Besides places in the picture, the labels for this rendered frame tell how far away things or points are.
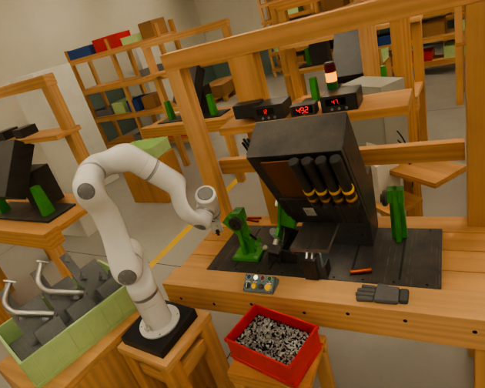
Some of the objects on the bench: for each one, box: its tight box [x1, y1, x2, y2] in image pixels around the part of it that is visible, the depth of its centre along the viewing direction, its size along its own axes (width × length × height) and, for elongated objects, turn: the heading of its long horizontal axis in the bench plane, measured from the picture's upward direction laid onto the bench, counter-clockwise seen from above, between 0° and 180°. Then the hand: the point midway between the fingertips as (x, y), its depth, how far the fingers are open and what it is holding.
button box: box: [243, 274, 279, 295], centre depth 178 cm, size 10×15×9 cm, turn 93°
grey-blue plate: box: [319, 253, 331, 278], centre depth 172 cm, size 10×2×14 cm, turn 3°
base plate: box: [206, 226, 443, 289], centre depth 192 cm, size 42×110×2 cm, turn 93°
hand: (216, 229), depth 175 cm, fingers closed
